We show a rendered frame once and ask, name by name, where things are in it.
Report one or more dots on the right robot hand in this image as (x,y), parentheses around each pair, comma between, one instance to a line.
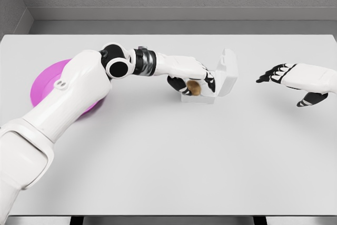
(300,76)

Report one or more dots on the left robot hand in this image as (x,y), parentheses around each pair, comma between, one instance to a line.
(190,67)

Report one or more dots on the brown egg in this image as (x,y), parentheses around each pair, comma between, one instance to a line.
(194,87)

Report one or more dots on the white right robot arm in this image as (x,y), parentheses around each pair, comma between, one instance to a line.
(334,81)

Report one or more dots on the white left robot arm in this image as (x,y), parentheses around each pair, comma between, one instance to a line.
(76,82)

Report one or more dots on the white egg box with lid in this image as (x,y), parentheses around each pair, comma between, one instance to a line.
(226,76)

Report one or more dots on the pink round plate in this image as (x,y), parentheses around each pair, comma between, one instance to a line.
(46,85)

